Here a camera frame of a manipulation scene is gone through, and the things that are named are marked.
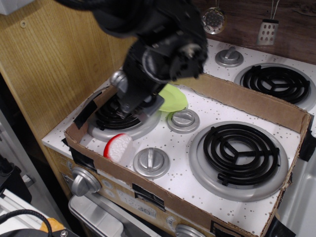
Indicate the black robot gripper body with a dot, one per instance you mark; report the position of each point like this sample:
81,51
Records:
176,56

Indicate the grey pepper shaker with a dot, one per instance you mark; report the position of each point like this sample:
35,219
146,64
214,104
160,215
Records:
133,99

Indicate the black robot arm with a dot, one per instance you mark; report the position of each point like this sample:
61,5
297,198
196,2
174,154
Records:
143,19

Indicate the green plastic plate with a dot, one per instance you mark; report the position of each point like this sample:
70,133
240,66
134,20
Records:
174,99

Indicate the silver stove knob centre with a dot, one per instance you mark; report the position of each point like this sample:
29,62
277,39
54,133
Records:
183,122

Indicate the silver stove knob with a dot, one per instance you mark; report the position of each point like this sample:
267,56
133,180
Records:
229,58
151,163
183,122

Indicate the hanging silver strainer ladle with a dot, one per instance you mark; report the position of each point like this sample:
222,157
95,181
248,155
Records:
214,19

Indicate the silver stove knob back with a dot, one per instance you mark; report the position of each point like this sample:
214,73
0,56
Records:
229,58

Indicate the front left black burner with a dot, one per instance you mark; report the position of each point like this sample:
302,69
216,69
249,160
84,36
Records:
105,123

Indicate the black burner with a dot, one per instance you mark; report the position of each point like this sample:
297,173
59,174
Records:
105,123
238,161
280,81

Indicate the red white toy food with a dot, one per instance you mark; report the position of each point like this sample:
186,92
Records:
120,149

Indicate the silver stove knob front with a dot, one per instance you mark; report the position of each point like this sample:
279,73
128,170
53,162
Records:
151,163

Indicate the hanging silver slotted spatula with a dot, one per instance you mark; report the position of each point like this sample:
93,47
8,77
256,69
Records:
269,27

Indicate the cardboard tray barrier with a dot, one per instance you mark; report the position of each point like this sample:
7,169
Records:
177,196

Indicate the front right black burner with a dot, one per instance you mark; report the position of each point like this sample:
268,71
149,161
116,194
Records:
238,161

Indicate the back right black burner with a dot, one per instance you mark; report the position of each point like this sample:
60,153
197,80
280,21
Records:
280,81

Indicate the silver oven dial left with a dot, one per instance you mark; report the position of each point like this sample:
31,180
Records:
84,182

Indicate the silver oven dial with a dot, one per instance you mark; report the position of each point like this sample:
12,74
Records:
84,182
187,231

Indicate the oven clock display label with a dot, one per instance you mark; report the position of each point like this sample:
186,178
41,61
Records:
136,204

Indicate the silver oven dial bottom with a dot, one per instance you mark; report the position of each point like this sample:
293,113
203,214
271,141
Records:
187,231

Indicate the silver oven door handle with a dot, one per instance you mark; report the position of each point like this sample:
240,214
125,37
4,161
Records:
106,219

